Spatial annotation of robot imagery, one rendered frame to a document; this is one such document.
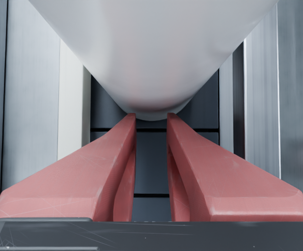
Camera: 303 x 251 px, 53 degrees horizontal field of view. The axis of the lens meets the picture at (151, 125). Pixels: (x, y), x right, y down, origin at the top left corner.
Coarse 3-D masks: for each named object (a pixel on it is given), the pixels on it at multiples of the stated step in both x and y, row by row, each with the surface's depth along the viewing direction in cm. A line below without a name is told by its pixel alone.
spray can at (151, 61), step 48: (48, 0) 3; (96, 0) 3; (144, 0) 3; (192, 0) 3; (240, 0) 3; (96, 48) 5; (144, 48) 4; (192, 48) 4; (144, 96) 9; (192, 96) 12
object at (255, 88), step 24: (264, 24) 10; (240, 48) 10; (264, 48) 10; (240, 72) 10; (264, 72) 10; (240, 96) 10; (264, 96) 10; (240, 120) 10; (264, 120) 10; (240, 144) 10; (264, 144) 10; (264, 168) 10
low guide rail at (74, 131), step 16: (64, 48) 15; (64, 64) 15; (80, 64) 15; (64, 80) 15; (80, 80) 15; (64, 96) 14; (80, 96) 15; (64, 112) 14; (80, 112) 14; (64, 128) 14; (80, 128) 14; (64, 144) 14; (80, 144) 14
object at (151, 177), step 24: (216, 72) 18; (96, 96) 18; (216, 96) 18; (96, 120) 18; (120, 120) 18; (192, 120) 18; (216, 120) 18; (144, 144) 18; (144, 168) 18; (144, 192) 18; (168, 192) 18; (144, 216) 18; (168, 216) 18
